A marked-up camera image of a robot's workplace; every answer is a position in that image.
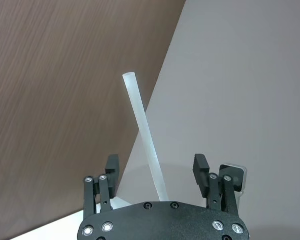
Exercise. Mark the translucent white plastic rod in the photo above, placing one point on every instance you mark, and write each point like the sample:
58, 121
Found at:
142, 130

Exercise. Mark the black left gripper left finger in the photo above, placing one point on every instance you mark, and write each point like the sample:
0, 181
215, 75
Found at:
91, 195

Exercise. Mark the brown wood-grain panel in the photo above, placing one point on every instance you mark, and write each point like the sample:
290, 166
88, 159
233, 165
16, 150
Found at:
54, 100

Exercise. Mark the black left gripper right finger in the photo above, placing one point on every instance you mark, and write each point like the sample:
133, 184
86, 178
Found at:
216, 192

